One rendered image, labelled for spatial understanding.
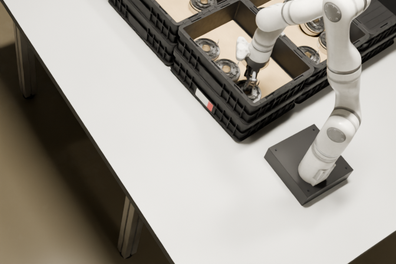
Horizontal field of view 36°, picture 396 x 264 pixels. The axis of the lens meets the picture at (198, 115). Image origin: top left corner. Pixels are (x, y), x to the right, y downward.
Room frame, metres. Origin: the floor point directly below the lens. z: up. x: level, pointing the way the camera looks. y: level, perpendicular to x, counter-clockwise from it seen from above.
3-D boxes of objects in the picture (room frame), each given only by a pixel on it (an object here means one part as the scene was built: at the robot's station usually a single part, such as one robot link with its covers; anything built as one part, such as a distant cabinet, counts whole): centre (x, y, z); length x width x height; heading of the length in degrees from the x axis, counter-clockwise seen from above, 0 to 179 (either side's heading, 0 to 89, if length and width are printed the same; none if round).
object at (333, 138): (1.14, -0.42, 1.01); 0.09 x 0.09 x 0.17; 72
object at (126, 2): (1.68, 0.23, 0.76); 0.40 x 0.30 x 0.12; 53
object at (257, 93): (1.32, -0.13, 0.86); 0.10 x 0.10 x 0.01
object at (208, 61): (1.44, -0.09, 0.92); 0.40 x 0.30 x 0.02; 53
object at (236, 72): (1.38, -0.05, 0.86); 0.10 x 0.10 x 0.01
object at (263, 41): (1.35, -0.13, 1.15); 0.09 x 0.07 x 0.15; 139
